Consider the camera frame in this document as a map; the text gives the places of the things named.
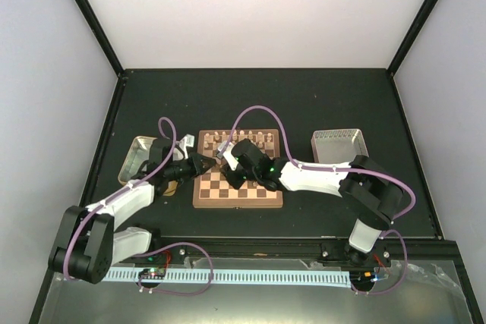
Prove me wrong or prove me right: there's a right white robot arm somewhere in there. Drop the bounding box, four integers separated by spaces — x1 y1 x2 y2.
217 139 404 267

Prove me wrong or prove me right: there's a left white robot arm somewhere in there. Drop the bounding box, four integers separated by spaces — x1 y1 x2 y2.
48 139 216 284

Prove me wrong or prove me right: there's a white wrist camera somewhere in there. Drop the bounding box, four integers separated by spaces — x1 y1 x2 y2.
173 134 195 161
216 142 238 171

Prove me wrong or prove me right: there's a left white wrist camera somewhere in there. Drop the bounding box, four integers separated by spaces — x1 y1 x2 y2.
173 134 195 161

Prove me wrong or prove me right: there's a light blue cable duct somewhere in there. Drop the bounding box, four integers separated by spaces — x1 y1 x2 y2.
103 267 351 288

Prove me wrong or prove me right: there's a small circuit board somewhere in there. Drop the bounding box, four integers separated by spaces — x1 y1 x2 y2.
138 268 166 281

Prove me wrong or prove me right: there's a pink rimmed metal tray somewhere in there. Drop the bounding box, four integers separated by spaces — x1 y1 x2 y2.
311 128 369 164

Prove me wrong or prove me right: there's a black rail base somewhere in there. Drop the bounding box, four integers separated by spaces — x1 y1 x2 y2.
132 234 462 268

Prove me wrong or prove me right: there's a gold rimmed metal tray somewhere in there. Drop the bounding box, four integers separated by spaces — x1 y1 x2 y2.
118 136 178 197

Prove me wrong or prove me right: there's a wooden chess board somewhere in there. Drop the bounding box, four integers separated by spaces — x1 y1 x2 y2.
193 133 283 209

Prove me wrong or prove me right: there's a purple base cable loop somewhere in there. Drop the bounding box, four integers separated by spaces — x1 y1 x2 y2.
137 241 216 297

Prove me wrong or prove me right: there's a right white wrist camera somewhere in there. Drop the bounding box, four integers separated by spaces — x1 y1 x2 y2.
216 142 238 171

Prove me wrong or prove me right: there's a row of white chess pieces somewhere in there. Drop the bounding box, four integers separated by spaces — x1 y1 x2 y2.
199 129 279 151

